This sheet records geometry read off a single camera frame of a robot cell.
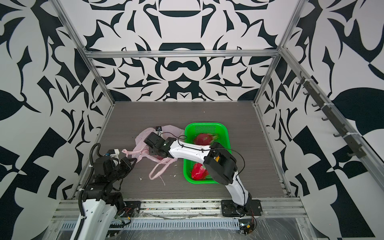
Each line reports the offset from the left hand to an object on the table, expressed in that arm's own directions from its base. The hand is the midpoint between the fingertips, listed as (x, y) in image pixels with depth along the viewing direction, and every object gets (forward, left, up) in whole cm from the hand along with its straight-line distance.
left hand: (136, 157), depth 80 cm
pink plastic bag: (+2, -3, +1) cm, 4 cm away
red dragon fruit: (+12, -37, -4) cm, 39 cm away
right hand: (+7, -7, -2) cm, 10 cm away
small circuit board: (-30, -54, -12) cm, 63 cm away
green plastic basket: (+19, -29, -4) cm, 35 cm away
